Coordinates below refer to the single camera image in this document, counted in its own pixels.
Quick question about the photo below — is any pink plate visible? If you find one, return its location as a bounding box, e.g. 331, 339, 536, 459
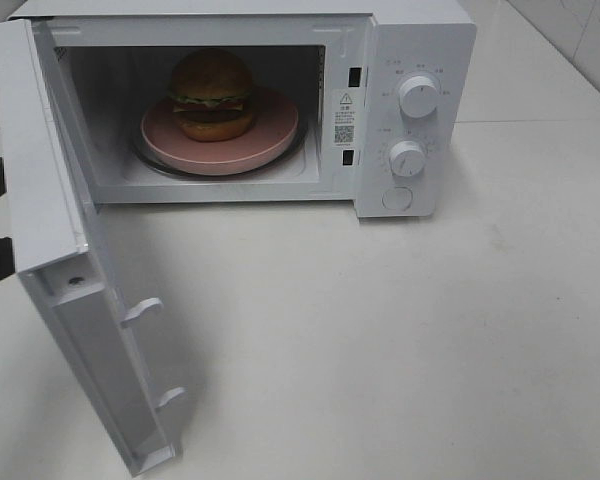
140, 88, 300, 176

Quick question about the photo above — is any warning label sticker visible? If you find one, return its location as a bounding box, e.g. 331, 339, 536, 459
331, 88, 358, 147

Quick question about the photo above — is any white control knob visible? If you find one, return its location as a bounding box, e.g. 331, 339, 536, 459
398, 72, 440, 118
389, 140, 426, 178

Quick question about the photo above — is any toy burger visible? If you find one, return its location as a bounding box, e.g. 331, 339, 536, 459
168, 48, 255, 142

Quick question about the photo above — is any white microwave door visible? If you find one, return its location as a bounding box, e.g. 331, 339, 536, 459
0, 19, 181, 475

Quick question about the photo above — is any white door release button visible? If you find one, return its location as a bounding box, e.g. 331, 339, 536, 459
382, 187, 413, 211

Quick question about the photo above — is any glass turntable plate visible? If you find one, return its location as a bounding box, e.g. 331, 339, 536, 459
129, 117, 309, 182

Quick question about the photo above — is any white microwave oven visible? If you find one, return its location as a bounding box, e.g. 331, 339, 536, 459
6, 1, 476, 217

